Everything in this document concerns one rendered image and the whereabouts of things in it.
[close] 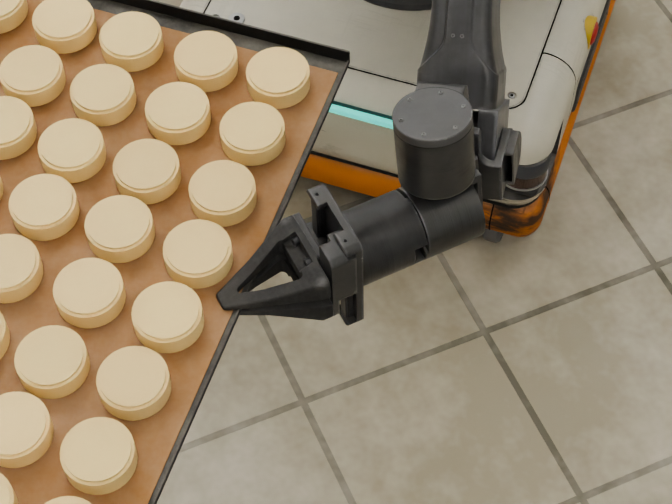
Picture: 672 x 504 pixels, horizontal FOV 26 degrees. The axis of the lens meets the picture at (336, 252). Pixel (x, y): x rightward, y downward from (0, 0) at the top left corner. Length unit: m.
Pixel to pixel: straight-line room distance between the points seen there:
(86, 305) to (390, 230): 0.22
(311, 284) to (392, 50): 1.18
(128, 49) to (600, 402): 1.20
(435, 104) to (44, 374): 0.33
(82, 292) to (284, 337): 1.18
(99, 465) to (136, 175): 0.23
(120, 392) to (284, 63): 0.31
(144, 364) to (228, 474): 1.10
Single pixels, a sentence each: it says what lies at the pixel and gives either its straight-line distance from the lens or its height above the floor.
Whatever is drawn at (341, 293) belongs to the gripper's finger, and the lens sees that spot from 1.05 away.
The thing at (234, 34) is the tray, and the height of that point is 1.01.
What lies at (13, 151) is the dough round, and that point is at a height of 1.02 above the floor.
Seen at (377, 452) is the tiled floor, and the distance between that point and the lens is 2.12.
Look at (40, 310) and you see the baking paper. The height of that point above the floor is 1.00.
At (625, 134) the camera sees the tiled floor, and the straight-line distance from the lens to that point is 2.49.
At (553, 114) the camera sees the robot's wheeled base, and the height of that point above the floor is 0.26.
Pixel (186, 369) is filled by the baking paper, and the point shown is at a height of 1.00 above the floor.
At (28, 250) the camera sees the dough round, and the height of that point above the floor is 1.02.
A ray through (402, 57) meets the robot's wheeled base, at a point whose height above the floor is 0.28.
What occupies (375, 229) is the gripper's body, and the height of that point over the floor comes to 1.03.
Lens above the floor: 1.89
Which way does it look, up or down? 55 degrees down
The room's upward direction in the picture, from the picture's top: straight up
